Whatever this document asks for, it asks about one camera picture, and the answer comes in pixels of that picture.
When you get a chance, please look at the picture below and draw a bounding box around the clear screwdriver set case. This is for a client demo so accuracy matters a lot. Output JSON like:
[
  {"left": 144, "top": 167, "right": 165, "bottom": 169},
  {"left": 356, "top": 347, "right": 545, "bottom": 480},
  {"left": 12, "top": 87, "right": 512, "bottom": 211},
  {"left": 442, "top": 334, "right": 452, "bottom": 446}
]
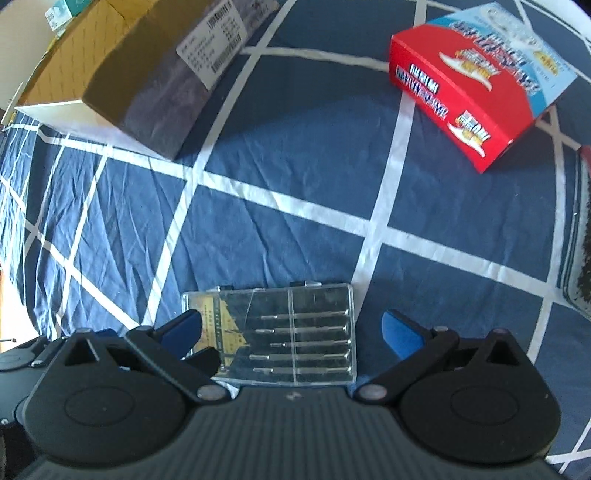
[{"left": 181, "top": 283, "right": 356, "bottom": 387}]

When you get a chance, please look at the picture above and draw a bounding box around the blue white checked bedsheet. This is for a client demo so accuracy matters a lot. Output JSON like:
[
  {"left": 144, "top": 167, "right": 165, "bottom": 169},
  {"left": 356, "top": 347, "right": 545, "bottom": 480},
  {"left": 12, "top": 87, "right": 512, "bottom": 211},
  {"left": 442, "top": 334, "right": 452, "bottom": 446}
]
[{"left": 1, "top": 1, "right": 590, "bottom": 479}]

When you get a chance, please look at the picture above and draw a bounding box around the open cardboard shoe box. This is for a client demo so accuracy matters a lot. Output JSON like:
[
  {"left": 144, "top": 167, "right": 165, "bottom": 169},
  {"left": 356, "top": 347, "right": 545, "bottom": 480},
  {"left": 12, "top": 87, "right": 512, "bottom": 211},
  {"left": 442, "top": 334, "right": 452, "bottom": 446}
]
[{"left": 16, "top": 0, "right": 279, "bottom": 160}]

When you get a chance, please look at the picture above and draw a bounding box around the red and blue carton box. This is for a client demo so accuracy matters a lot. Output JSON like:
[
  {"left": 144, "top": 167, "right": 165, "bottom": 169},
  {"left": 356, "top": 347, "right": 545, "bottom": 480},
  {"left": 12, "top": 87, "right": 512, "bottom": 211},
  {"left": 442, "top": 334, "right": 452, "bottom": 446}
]
[{"left": 389, "top": 2, "right": 576, "bottom": 173}]

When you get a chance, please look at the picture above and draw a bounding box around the teal and white small box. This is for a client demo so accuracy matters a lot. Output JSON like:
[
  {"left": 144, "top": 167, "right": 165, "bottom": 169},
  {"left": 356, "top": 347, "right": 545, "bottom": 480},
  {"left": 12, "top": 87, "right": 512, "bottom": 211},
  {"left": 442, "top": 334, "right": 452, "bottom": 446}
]
[{"left": 45, "top": 0, "right": 92, "bottom": 32}]

